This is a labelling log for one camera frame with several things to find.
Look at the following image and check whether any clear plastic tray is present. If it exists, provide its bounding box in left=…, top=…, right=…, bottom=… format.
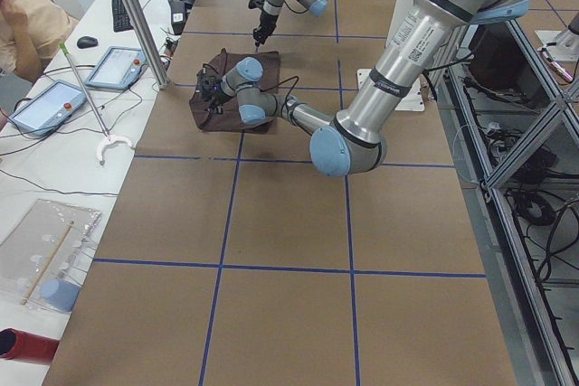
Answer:
left=1, top=199, right=101, bottom=313

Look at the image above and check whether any brown t-shirt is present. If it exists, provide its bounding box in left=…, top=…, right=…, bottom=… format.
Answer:
left=189, top=50, right=280, bottom=134

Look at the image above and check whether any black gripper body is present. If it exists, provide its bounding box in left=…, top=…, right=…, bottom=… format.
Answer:
left=205, top=78, right=231, bottom=108
left=255, top=11, right=278, bottom=39

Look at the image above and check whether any far blue teach pendant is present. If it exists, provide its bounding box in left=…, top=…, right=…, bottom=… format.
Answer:
left=84, top=46, right=147, bottom=91

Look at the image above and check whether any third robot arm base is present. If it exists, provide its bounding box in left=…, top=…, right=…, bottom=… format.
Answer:
left=535, top=14, right=578, bottom=62

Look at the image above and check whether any seated person beige shirt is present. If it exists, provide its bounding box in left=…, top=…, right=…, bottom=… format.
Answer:
left=1, top=0, right=79, bottom=83

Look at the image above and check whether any light blue cup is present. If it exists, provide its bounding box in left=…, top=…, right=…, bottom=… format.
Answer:
left=40, top=278, right=81, bottom=313

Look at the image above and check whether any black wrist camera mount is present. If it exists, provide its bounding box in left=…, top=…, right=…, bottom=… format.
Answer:
left=248, top=0, right=265, bottom=11

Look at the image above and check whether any blue teach pendant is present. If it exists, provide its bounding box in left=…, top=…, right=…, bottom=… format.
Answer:
left=84, top=46, right=147, bottom=91
left=8, top=80, right=86, bottom=137

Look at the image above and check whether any near blue teach pendant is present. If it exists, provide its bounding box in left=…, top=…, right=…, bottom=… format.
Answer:
left=8, top=80, right=86, bottom=137

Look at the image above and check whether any black computer mouse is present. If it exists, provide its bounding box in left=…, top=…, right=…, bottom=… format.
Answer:
left=76, top=36, right=99, bottom=49

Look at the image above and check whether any aluminium frame post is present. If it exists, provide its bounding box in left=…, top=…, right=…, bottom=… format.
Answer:
left=122, top=0, right=169, bottom=89

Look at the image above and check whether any red cylinder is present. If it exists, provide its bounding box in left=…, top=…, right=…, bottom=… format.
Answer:
left=1, top=328, right=60, bottom=365

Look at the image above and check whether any long reacher grabber stick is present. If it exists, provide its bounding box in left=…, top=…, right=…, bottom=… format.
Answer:
left=58, top=40, right=135, bottom=166

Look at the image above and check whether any black keyboard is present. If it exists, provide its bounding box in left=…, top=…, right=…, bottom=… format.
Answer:
left=111, top=0, right=133, bottom=33

